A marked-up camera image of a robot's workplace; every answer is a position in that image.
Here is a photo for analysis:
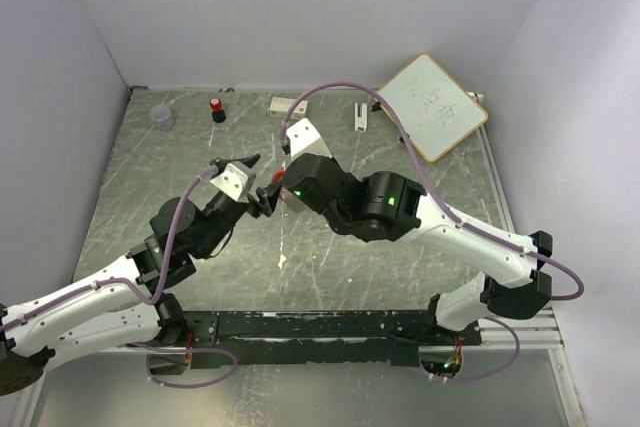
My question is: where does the red handled metal keyring holder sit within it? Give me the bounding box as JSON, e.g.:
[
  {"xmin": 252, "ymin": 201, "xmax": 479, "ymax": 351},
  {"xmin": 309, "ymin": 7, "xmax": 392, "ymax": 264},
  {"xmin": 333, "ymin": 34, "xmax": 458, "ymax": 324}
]
[{"xmin": 272, "ymin": 169, "xmax": 285, "ymax": 199}]

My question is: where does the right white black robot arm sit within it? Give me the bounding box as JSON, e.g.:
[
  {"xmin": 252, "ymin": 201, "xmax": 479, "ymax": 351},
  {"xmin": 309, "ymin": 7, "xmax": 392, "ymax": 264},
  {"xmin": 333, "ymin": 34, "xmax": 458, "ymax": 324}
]
[{"xmin": 282, "ymin": 154, "xmax": 552, "ymax": 345}]

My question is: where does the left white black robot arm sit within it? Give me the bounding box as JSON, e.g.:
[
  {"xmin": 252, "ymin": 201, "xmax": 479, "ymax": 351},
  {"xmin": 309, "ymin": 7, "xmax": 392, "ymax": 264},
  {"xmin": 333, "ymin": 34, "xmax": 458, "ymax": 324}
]
[{"xmin": 1, "ymin": 154, "xmax": 281, "ymax": 395}]

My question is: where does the red black stamp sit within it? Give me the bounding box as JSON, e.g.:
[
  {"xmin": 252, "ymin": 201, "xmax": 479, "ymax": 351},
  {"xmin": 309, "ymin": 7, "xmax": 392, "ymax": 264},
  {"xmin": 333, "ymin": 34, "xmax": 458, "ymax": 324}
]
[{"xmin": 209, "ymin": 97, "xmax": 226, "ymax": 124}]

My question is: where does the clear plastic cup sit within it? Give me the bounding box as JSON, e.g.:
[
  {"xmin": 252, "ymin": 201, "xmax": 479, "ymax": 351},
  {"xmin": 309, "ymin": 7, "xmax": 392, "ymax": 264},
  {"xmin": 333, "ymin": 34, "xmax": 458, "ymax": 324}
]
[{"xmin": 149, "ymin": 105, "xmax": 175, "ymax": 132}]

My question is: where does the white green staple box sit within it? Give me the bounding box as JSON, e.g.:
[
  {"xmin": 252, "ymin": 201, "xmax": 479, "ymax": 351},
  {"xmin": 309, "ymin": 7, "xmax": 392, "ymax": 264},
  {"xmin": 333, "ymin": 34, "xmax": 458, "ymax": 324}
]
[{"xmin": 268, "ymin": 96, "xmax": 308, "ymax": 119}]

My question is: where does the white stapler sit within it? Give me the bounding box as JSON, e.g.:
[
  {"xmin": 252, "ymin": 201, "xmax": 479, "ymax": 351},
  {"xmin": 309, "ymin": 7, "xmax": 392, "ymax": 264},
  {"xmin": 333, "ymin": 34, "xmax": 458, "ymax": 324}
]
[{"xmin": 354, "ymin": 102, "xmax": 368, "ymax": 132}]

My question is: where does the yellow framed whiteboard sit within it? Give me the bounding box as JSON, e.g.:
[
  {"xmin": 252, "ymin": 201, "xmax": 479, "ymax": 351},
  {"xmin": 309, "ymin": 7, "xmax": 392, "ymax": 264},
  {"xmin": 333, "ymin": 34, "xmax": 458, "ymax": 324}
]
[{"xmin": 379, "ymin": 53, "xmax": 488, "ymax": 163}]

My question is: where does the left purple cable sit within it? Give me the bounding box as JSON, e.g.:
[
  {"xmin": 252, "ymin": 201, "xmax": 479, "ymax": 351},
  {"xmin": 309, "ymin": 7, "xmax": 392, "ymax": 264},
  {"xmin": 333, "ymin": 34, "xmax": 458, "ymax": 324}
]
[{"xmin": 0, "ymin": 164, "xmax": 240, "ymax": 389}]

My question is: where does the purple cable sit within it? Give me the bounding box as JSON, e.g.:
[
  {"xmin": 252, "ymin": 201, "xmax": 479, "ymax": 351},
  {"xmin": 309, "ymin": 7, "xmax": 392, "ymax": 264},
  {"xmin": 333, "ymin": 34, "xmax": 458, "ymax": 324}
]
[
  {"xmin": 279, "ymin": 80, "xmax": 585, "ymax": 384},
  {"xmin": 0, "ymin": 164, "xmax": 240, "ymax": 389}
]

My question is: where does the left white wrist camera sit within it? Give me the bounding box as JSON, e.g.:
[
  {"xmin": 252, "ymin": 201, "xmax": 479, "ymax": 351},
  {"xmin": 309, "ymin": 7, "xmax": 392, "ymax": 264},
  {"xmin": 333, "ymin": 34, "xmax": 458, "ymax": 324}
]
[{"xmin": 209, "ymin": 161, "xmax": 256, "ymax": 202}]

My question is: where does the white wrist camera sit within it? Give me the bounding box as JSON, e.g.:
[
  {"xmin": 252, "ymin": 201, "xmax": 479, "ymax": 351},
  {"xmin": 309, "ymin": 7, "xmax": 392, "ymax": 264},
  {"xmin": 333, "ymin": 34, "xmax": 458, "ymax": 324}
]
[
  {"xmin": 283, "ymin": 118, "xmax": 332, "ymax": 161},
  {"xmin": 209, "ymin": 161, "xmax": 256, "ymax": 202}
]

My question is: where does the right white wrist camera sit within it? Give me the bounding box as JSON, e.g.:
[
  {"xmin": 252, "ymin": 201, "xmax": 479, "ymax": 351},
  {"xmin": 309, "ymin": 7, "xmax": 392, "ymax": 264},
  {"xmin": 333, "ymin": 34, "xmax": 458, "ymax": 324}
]
[{"xmin": 283, "ymin": 118, "xmax": 332, "ymax": 161}]

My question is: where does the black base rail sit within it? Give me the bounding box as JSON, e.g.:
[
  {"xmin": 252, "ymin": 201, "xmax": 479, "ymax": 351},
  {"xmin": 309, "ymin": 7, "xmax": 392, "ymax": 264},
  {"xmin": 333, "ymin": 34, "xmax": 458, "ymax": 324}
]
[{"xmin": 150, "ymin": 309, "xmax": 481, "ymax": 367}]

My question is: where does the aluminium extrusion rail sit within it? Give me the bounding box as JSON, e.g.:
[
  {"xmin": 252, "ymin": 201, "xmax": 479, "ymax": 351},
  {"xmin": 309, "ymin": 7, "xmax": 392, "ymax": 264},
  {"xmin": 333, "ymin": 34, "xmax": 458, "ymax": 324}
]
[{"xmin": 478, "ymin": 307, "xmax": 564, "ymax": 349}]

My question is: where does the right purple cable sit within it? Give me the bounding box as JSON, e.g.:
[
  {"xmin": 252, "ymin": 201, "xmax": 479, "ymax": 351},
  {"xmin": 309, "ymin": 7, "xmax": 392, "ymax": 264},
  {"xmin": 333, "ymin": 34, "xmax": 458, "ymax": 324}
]
[{"xmin": 279, "ymin": 80, "xmax": 585, "ymax": 384}]

